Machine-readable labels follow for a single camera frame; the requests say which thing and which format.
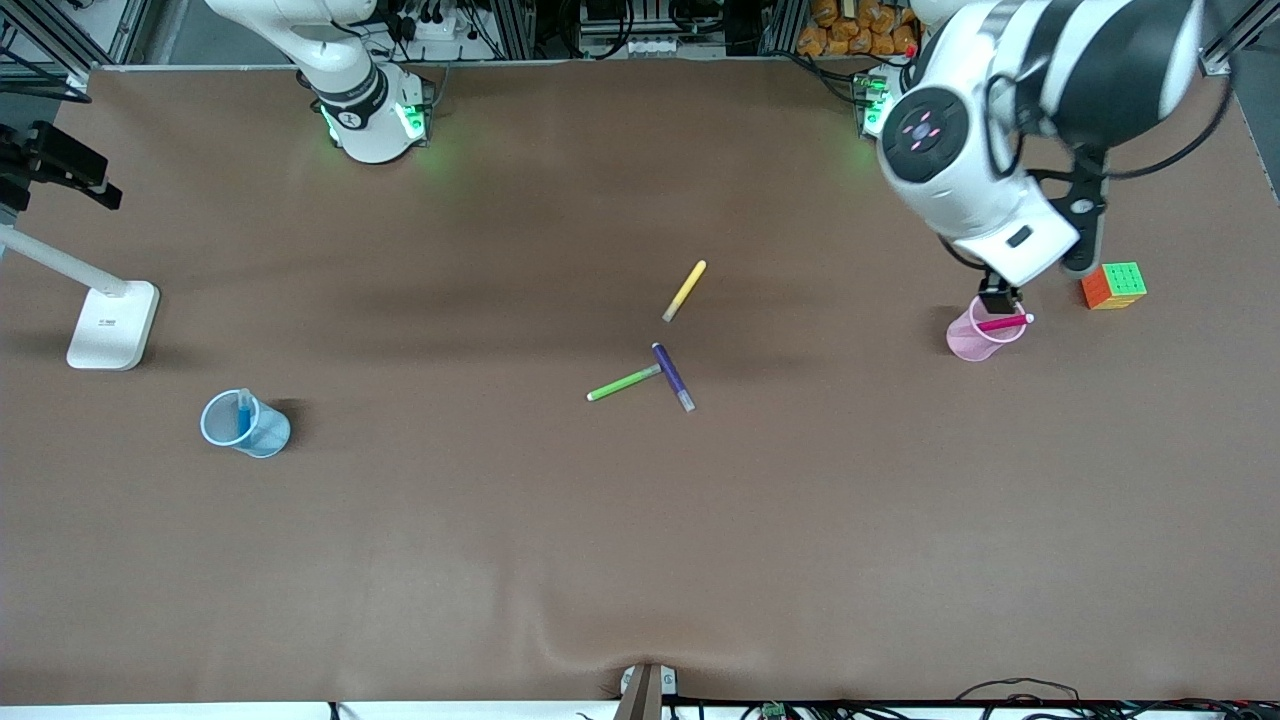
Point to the green-lit circuit board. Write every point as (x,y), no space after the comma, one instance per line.
(415,115)
(870,100)

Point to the green terminal connector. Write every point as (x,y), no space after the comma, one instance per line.
(772,711)

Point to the green marker pen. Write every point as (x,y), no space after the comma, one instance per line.
(625,383)

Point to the yellow marker pen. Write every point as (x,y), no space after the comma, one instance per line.
(685,290)

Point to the white power strip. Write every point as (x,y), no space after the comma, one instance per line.
(435,28)

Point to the blue marker pen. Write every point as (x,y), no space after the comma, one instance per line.
(243,415)

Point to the white connector strip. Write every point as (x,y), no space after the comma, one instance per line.
(650,45)

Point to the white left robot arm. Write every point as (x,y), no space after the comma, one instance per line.
(980,170)

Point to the white lamp stand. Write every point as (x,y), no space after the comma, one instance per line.
(112,325)

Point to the table edge clamp bracket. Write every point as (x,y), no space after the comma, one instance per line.
(645,690)

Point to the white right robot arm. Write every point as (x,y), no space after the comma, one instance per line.
(350,90)

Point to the colourful puzzle cube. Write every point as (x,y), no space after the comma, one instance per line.
(1113,285)

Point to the purple marker pen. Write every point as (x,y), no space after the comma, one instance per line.
(672,377)

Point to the orange snack packets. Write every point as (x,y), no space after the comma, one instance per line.
(860,30)

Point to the aluminium frame strut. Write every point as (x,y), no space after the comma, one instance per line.
(60,30)
(1250,30)

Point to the metal table corner bracket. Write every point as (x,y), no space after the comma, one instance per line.
(75,82)
(1215,67)

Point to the pink marker pen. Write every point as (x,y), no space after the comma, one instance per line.
(1005,322)

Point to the light blue mesh cup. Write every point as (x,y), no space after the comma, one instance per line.
(268,440)

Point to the pink mesh cup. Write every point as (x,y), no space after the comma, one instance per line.
(975,342)

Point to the aluminium frame post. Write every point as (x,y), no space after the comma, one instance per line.
(780,25)
(515,28)

